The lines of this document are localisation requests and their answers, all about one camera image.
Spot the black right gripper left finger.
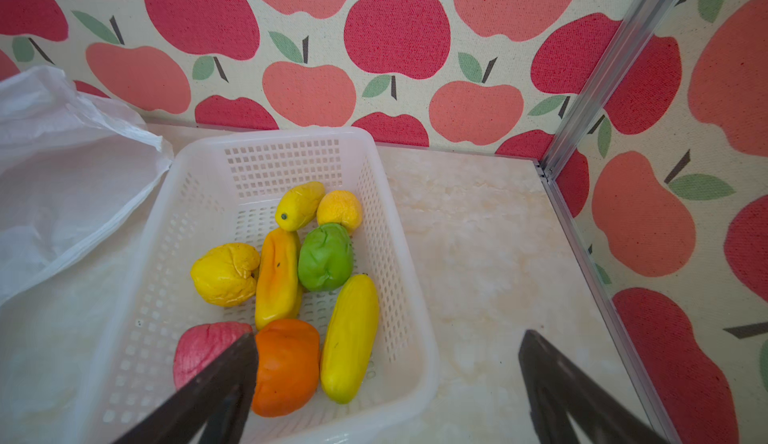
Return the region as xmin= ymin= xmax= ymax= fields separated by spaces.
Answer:
xmin=117 ymin=333 xmax=259 ymax=443

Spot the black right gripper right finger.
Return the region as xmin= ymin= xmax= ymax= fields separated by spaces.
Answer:
xmin=519 ymin=330 xmax=665 ymax=443

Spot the red toy apple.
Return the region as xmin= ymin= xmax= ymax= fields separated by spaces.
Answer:
xmin=173 ymin=322 xmax=252 ymax=390

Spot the orange toy fruit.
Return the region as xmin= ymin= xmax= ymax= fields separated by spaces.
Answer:
xmin=251 ymin=319 xmax=320 ymax=418

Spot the yellow toy pear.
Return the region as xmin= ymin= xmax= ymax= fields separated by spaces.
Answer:
xmin=190 ymin=243 xmax=261 ymax=308

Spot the yellow toy lemon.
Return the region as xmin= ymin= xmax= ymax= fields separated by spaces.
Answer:
xmin=320 ymin=274 xmax=380 ymax=404

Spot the green toy fruit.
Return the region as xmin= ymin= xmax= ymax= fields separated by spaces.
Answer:
xmin=298 ymin=223 xmax=354 ymax=292

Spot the small yellow toy banana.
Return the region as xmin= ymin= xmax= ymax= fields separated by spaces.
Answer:
xmin=275 ymin=182 xmax=326 ymax=232

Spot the white plastic bag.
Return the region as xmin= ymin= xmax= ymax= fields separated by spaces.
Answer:
xmin=1 ymin=67 xmax=174 ymax=302

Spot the white plastic mesh basket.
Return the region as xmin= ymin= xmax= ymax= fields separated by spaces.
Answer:
xmin=63 ymin=127 xmax=439 ymax=443

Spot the aluminium frame post right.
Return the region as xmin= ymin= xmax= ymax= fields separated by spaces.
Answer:
xmin=539 ymin=0 xmax=686 ymax=183

